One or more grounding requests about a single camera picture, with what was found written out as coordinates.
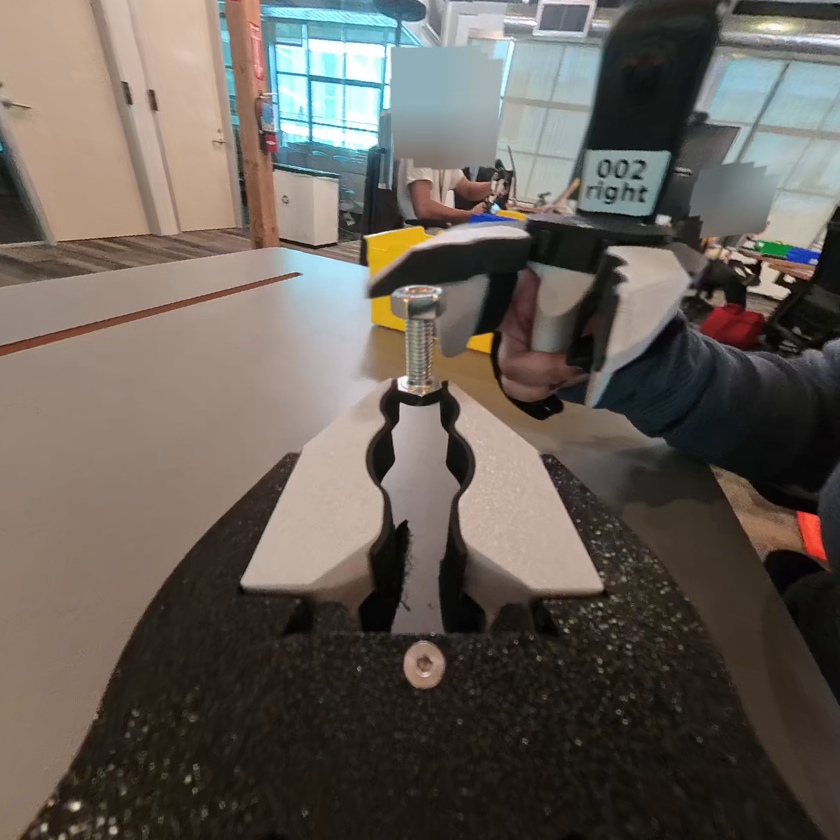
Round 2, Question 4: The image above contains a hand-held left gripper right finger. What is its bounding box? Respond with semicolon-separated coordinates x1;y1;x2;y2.
436;382;606;632

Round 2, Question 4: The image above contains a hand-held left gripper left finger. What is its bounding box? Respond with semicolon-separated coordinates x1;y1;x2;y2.
240;381;411;632

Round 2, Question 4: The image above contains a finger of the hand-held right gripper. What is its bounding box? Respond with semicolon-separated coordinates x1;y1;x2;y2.
366;222;534;360
583;245;692;409

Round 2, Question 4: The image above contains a silver hex bolt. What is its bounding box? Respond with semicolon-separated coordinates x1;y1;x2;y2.
391;286;446;388

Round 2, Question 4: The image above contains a person's right forearm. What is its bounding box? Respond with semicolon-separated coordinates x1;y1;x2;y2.
589;311;840;494

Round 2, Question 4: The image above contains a person's right hand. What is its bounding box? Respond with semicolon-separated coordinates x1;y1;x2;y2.
495;270;590;403

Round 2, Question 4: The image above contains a red bag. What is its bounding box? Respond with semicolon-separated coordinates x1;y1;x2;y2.
700;302;767;350

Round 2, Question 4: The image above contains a black chair back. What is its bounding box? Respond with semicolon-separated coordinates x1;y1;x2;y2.
361;146;403;236

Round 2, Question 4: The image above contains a ceiling air unit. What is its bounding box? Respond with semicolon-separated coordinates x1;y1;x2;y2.
533;0;596;38

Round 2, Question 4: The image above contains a white cabinet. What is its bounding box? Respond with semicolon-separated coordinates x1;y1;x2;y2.
272;167;341;248

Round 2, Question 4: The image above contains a black office chair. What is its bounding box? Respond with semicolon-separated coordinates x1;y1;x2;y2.
764;217;840;355

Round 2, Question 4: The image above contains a white door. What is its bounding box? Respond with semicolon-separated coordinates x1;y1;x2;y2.
0;0;153;242
128;0;242;234

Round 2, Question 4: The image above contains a wooden post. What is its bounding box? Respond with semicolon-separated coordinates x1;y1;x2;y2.
225;0;281;250

